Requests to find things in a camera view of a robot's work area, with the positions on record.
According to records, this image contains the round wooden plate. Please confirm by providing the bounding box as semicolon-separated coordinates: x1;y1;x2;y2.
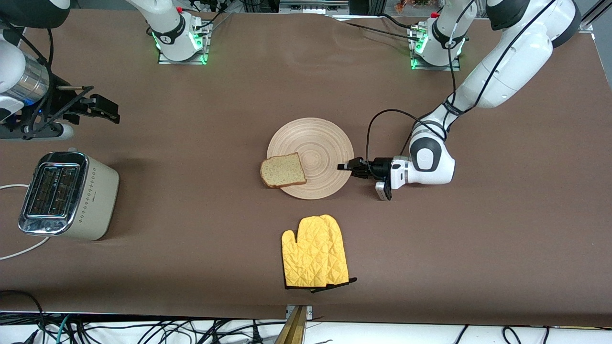
266;118;355;200

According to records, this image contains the brown bread slice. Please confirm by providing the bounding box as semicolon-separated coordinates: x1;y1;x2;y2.
260;153;307;189

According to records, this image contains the cream and chrome toaster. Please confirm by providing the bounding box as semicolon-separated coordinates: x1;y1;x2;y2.
18;148;120;241

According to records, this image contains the yellow quilted oven mitt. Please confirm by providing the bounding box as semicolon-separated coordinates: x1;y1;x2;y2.
318;214;358;293
281;216;335;290

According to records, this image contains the brass coloured metal bar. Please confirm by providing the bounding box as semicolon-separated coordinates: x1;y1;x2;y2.
275;306;308;344

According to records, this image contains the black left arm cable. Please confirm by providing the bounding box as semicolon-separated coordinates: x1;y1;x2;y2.
366;0;557;165

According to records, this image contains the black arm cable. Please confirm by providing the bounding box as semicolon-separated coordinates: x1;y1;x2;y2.
0;19;54;135
366;0;557;165

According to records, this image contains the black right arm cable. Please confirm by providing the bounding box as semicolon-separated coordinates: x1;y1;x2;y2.
0;19;54;135

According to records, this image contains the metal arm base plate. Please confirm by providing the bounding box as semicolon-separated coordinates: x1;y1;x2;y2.
410;26;462;71
158;19;211;65

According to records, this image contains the white toaster power cord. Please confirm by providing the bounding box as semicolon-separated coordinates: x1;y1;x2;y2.
0;184;51;261

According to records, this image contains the long black table cable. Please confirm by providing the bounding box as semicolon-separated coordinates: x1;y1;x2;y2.
342;21;417;41

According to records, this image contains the short black table cable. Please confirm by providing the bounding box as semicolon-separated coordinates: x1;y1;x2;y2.
380;13;415;30

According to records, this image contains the aluminium frame profile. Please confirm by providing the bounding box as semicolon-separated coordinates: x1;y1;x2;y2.
279;0;350;15

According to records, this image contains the tangled black cable bundle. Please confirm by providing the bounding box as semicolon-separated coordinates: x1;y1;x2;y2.
0;290;287;344

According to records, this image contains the teal cable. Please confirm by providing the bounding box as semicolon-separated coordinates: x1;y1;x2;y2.
54;314;72;344

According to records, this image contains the aluminium corner bracket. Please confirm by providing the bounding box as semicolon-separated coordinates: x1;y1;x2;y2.
578;0;612;34

